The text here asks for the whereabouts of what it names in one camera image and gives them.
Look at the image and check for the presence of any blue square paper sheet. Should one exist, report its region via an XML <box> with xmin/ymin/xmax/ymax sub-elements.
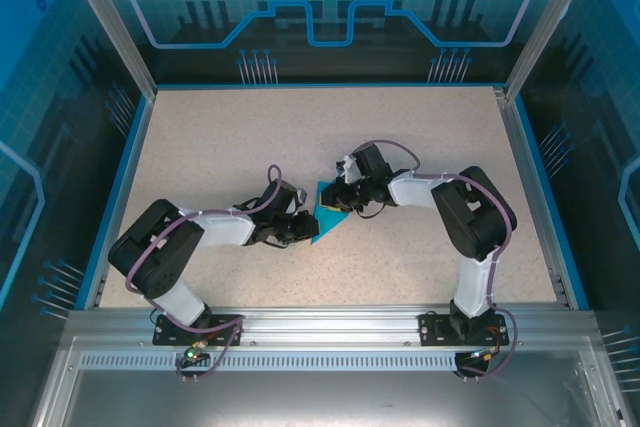
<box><xmin>308</xmin><ymin>180</ymin><xmax>354</xmax><ymax>247</ymax></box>

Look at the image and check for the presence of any metal tray sheet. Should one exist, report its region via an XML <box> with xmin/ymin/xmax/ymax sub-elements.
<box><xmin>29</xmin><ymin>336</ymin><xmax>629</xmax><ymax>427</ymax></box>

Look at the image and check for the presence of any aluminium mounting beam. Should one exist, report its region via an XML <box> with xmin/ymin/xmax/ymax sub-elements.
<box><xmin>67</xmin><ymin>302</ymin><xmax>597</xmax><ymax>348</ymax></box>

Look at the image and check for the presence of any blue trim strip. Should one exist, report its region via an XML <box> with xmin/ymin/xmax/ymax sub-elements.
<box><xmin>152</xmin><ymin>80</ymin><xmax>509</xmax><ymax>92</ymax></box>

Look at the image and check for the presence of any blue printed side panel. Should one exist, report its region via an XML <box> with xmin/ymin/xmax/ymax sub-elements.
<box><xmin>0</xmin><ymin>0</ymin><xmax>146</xmax><ymax>427</ymax></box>
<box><xmin>519</xmin><ymin>0</ymin><xmax>640</xmax><ymax>427</ymax></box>

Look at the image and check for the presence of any right gripper thin black wire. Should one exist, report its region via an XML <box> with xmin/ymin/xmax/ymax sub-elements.
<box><xmin>356</xmin><ymin>198</ymin><xmax>387</xmax><ymax>221</ymax></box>

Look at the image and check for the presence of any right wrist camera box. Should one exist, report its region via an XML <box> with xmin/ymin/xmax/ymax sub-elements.
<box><xmin>334</xmin><ymin>155</ymin><xmax>360</xmax><ymax>184</ymax></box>

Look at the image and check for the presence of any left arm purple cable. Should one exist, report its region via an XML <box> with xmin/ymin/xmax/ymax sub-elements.
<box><xmin>124</xmin><ymin>163</ymin><xmax>287</xmax><ymax>383</ymax></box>

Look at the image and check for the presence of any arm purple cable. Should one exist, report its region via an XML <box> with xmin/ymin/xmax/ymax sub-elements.
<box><xmin>364</xmin><ymin>139</ymin><xmax>521</xmax><ymax>382</ymax></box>
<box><xmin>124</xmin><ymin>163</ymin><xmax>287</xmax><ymax>383</ymax></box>

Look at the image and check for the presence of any slotted cable duct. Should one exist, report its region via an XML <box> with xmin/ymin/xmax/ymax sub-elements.
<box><xmin>78</xmin><ymin>352</ymin><xmax>484</xmax><ymax>372</ymax></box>

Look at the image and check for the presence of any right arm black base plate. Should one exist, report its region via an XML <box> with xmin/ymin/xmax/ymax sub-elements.
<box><xmin>418</xmin><ymin>311</ymin><xmax>511</xmax><ymax>347</ymax></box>

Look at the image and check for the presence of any cable connector with LED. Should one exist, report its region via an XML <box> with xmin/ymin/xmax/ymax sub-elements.
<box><xmin>467</xmin><ymin>345</ymin><xmax>503</xmax><ymax>362</ymax></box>
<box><xmin>182</xmin><ymin>340</ymin><xmax>210</xmax><ymax>364</ymax></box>

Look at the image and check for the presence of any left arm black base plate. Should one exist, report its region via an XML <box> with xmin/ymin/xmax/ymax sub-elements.
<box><xmin>152</xmin><ymin>314</ymin><xmax>245</xmax><ymax>347</ymax></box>

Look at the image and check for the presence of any side rail with blue trim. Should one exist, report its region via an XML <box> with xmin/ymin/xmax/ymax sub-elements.
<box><xmin>492</xmin><ymin>86</ymin><xmax>591</xmax><ymax>311</ymax></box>
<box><xmin>84</xmin><ymin>94</ymin><xmax>157</xmax><ymax>311</ymax></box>

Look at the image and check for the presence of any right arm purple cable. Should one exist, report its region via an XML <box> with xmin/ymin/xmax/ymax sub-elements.
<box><xmin>364</xmin><ymin>139</ymin><xmax>521</xmax><ymax>382</ymax></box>

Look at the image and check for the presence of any right aluminium frame post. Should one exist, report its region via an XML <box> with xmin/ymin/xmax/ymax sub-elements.
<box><xmin>504</xmin><ymin>0</ymin><xmax>609</xmax><ymax>101</ymax></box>

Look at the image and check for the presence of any aluminium frame post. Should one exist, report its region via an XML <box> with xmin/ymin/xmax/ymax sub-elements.
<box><xmin>504</xmin><ymin>0</ymin><xmax>609</xmax><ymax>101</ymax></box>
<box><xmin>54</xmin><ymin>0</ymin><xmax>159</xmax><ymax>101</ymax></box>

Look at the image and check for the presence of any left aluminium frame post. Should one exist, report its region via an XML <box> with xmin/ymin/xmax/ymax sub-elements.
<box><xmin>54</xmin><ymin>0</ymin><xmax>159</xmax><ymax>101</ymax></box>

